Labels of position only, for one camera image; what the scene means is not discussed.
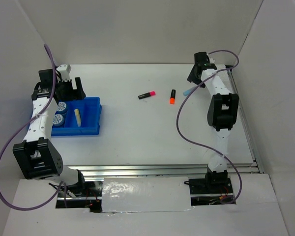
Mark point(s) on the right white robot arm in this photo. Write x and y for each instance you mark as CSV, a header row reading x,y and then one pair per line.
x,y
221,115

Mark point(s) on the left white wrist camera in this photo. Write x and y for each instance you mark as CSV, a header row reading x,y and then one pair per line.
x,y
64,71

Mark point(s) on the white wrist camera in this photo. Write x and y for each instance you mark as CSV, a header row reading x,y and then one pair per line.
x,y
64,71
211,60

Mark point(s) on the yellow highlighter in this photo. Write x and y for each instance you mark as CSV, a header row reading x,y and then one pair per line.
x,y
78,117

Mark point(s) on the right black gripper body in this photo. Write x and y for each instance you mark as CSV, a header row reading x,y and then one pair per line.
x,y
204,85

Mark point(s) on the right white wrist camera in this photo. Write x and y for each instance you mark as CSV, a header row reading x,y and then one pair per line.
x,y
211,60

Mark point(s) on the light blue highlighter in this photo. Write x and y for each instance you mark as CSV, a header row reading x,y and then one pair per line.
x,y
188,92

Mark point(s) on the orange black highlighter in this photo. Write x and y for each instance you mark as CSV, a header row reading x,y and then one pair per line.
x,y
173,97

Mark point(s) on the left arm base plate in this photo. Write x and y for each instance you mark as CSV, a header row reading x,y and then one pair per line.
x,y
92,191

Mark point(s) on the pink black highlighter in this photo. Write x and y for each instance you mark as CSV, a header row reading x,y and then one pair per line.
x,y
146,95

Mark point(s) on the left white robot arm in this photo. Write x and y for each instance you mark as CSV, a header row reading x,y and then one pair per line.
x,y
36,155

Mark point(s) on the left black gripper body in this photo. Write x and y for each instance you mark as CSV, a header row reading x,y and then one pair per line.
x,y
66,89

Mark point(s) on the blue divided plastic bin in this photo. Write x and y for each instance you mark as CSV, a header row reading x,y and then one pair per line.
x,y
90,111

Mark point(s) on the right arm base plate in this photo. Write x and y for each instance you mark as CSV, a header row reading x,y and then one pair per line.
x,y
199,186

